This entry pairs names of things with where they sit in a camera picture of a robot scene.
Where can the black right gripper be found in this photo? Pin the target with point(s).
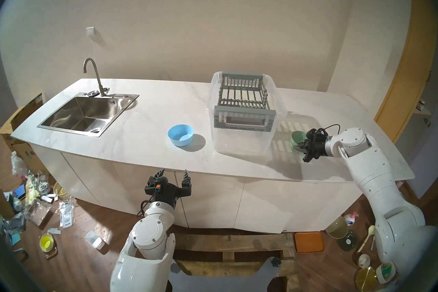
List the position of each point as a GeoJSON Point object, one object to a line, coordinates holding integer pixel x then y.
{"type": "Point", "coordinates": [319, 147]}

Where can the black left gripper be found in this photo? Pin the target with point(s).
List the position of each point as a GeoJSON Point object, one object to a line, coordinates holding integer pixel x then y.
{"type": "Point", "coordinates": [167, 195]}

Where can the green bowl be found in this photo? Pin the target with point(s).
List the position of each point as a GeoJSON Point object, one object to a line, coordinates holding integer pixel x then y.
{"type": "Point", "coordinates": [296, 137]}

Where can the blue bowl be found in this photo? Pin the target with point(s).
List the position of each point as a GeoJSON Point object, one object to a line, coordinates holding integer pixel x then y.
{"type": "Point", "coordinates": [180, 135]}

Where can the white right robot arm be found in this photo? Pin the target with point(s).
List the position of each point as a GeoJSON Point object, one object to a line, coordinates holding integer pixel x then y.
{"type": "Point", "coordinates": [373, 171]}

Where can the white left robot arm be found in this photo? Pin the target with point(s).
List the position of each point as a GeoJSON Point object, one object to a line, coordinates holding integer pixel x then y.
{"type": "Point", "coordinates": [150, 236]}

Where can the grey drying rack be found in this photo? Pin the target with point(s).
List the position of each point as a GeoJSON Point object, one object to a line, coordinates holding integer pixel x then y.
{"type": "Point", "coordinates": [243, 113]}

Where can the clear glass bowl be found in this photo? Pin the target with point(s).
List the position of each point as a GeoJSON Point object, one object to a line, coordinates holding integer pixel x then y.
{"type": "Point", "coordinates": [337, 228]}

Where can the woven basket bowl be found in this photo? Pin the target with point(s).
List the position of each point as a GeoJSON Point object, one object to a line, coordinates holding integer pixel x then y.
{"type": "Point", "coordinates": [59, 190]}

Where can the yellow glass plate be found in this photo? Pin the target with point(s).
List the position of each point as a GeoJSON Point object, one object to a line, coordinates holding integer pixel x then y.
{"type": "Point", "coordinates": [365, 279]}

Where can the white counter cabinet base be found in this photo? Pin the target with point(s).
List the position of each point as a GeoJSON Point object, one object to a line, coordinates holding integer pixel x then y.
{"type": "Point", "coordinates": [212, 202]}

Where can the clear plastic tub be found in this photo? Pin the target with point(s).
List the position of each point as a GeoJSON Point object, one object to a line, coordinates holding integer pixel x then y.
{"type": "Point", "coordinates": [239, 142]}

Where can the white pump bottle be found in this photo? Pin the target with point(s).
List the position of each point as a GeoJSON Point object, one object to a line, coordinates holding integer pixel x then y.
{"type": "Point", "coordinates": [349, 219]}

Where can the wooden pallet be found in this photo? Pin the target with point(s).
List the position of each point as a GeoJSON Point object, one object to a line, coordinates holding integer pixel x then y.
{"type": "Point", "coordinates": [232, 243]}

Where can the orange tray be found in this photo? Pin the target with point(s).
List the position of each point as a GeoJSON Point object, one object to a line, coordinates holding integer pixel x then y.
{"type": "Point", "coordinates": [309, 242]}

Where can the white plastic cup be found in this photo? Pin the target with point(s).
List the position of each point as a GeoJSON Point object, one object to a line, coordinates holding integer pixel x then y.
{"type": "Point", "coordinates": [93, 239]}

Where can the dark round disc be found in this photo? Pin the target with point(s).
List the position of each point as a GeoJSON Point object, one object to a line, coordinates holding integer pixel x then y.
{"type": "Point", "coordinates": [347, 241]}

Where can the cream plastic spoon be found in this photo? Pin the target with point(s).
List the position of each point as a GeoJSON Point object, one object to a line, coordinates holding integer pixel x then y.
{"type": "Point", "coordinates": [372, 229]}

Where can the stainless steel sink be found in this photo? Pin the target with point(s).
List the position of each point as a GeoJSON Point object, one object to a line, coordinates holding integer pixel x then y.
{"type": "Point", "coordinates": [85, 113]}

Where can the clear bag with paper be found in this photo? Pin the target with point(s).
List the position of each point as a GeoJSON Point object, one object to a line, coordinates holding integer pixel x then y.
{"type": "Point", "coordinates": [66, 216]}

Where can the black base knob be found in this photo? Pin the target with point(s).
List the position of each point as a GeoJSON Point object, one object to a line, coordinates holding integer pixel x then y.
{"type": "Point", "coordinates": [276, 262]}

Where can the round sink hole cover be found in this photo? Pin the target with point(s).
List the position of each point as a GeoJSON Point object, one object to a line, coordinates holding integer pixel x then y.
{"type": "Point", "coordinates": [92, 93]}

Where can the yellow wooden door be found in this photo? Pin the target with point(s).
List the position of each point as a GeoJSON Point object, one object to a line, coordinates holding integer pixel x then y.
{"type": "Point", "coordinates": [407, 82]}

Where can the small white cup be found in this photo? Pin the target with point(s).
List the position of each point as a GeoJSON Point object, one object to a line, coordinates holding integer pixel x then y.
{"type": "Point", "coordinates": [363, 260]}

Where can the white paper label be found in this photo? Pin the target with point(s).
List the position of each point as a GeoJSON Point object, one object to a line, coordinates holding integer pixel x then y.
{"type": "Point", "coordinates": [54, 230]}

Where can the metal gooseneck faucet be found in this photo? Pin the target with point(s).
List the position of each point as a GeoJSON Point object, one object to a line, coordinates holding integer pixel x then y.
{"type": "Point", "coordinates": [97, 77]}

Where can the yellow packet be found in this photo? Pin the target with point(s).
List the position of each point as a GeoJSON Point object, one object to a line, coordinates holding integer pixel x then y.
{"type": "Point", "coordinates": [32, 192]}

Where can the yellow cup on floor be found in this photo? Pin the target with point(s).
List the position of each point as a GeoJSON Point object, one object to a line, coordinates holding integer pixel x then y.
{"type": "Point", "coordinates": [46, 242]}

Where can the white cup with green sponge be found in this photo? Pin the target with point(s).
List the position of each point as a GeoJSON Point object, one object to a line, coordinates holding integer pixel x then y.
{"type": "Point", "coordinates": [386, 272]}

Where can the white plastic bag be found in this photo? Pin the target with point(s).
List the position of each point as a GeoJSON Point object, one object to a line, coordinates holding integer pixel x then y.
{"type": "Point", "coordinates": [17, 166]}

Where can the brown cardboard box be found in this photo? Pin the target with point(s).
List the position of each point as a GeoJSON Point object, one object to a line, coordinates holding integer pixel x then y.
{"type": "Point", "coordinates": [24, 113]}

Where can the blue sponge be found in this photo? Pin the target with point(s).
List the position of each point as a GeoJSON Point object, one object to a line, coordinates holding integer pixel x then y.
{"type": "Point", "coordinates": [14, 238]}

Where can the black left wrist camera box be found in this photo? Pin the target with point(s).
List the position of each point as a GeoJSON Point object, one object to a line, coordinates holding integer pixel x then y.
{"type": "Point", "coordinates": [158, 186]}

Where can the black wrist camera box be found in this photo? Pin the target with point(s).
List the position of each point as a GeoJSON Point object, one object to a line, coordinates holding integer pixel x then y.
{"type": "Point", "coordinates": [158, 186]}
{"type": "Point", "coordinates": [318, 132]}

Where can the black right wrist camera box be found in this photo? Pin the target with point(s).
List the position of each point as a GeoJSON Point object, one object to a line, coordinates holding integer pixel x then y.
{"type": "Point", "coordinates": [318, 132]}

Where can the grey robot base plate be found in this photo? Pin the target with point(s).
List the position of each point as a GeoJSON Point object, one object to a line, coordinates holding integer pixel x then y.
{"type": "Point", "coordinates": [219, 282]}

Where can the white wall switch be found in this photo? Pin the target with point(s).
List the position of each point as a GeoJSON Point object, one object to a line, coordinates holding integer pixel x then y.
{"type": "Point", "coordinates": [90, 31]}

